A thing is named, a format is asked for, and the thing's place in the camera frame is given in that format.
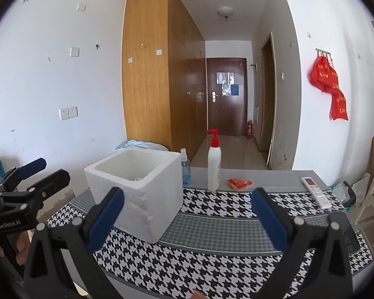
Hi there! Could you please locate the black smartphone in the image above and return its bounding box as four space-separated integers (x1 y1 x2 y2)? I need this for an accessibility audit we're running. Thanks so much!
327 213 361 253

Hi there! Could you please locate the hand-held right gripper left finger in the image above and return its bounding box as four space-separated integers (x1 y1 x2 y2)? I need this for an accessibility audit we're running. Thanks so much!
24 187 126 299

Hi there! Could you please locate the round ceiling lamp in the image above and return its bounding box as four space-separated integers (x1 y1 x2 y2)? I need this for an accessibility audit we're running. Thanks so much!
217 5 234 19

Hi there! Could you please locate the white paper notice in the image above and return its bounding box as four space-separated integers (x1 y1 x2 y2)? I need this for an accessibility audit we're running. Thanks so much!
216 72 236 84

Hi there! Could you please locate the houndstooth tablecloth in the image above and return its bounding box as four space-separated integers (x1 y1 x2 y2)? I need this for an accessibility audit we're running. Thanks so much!
45 187 374 299

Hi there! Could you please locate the dark brown entrance door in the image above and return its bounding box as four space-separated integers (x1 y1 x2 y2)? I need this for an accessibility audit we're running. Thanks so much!
206 58 248 138

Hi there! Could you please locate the blue spray bottle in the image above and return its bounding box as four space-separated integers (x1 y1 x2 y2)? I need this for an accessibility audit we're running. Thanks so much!
180 148 191 186

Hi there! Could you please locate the light blue bed sheet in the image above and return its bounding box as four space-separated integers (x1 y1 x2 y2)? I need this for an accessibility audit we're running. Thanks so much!
115 140 169 153

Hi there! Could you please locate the wooden door frame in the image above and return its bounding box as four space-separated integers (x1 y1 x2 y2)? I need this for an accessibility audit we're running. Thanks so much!
260 32 276 162

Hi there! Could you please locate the white remote control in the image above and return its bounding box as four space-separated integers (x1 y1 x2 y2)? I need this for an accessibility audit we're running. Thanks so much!
301 176 332 210

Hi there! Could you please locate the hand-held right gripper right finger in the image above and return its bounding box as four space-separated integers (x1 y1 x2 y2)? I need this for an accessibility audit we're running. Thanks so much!
250 187 353 299

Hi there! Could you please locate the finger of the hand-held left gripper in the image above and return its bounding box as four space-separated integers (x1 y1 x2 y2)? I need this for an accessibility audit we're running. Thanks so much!
0 169 71 209
0 158 47 191

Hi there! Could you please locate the person's left hand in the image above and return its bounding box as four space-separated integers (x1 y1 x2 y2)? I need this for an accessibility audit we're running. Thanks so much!
15 232 32 266

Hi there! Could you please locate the red snack packet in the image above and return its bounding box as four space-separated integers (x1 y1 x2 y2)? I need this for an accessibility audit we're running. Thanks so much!
226 177 253 190

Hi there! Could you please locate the white foam box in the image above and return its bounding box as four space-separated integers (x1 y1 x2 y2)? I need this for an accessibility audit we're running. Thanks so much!
84 149 184 244

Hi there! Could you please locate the white tote bag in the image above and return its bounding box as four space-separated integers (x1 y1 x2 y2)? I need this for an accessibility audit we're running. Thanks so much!
352 173 373 206

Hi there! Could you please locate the red hanging cloth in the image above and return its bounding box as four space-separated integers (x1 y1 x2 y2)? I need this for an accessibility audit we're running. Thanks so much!
309 55 349 121

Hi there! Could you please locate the white pump bottle red pump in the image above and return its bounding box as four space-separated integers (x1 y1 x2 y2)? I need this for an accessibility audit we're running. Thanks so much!
205 129 222 193

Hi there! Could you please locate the white metal bed frame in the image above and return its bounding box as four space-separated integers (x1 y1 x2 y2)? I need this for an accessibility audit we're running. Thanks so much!
355 20 374 225

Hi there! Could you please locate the wooden wardrobe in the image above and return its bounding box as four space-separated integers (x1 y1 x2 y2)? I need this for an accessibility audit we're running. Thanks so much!
122 0 205 162

